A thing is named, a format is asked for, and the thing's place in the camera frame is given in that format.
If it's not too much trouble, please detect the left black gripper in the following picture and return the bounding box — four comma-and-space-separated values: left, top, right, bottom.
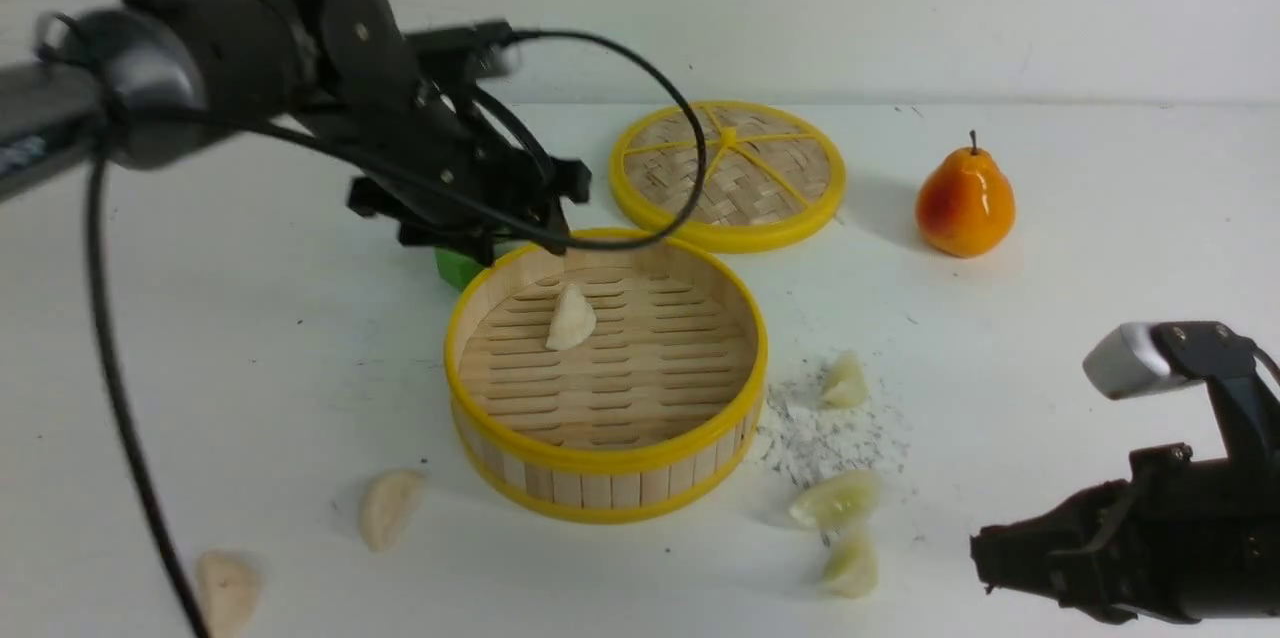
294, 70, 593, 266

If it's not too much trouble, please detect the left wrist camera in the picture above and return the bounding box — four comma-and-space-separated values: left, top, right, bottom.
404, 19, 516, 86

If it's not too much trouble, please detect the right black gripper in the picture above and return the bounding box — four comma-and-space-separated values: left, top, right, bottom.
970, 445, 1279, 625

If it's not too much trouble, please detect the bamboo steamer tray yellow rim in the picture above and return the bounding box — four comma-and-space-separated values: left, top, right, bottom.
443, 240, 768, 524

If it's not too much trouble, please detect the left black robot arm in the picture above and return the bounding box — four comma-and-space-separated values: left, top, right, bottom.
1, 0, 593, 266

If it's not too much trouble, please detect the pale green dumpling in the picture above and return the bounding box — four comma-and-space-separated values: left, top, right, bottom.
788, 469, 883, 533
820, 351, 869, 409
820, 527, 879, 600

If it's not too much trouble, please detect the orange toy pear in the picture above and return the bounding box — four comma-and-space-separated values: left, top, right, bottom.
915, 129, 1018, 259

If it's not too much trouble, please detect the green cube block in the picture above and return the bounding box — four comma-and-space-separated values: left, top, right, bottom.
433, 249, 492, 293

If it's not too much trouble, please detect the white dumpling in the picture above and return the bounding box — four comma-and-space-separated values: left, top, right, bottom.
545, 283, 596, 352
195, 551, 261, 637
358, 470, 425, 553

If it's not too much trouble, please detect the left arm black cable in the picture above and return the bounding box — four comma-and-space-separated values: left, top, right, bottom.
35, 0, 709, 638

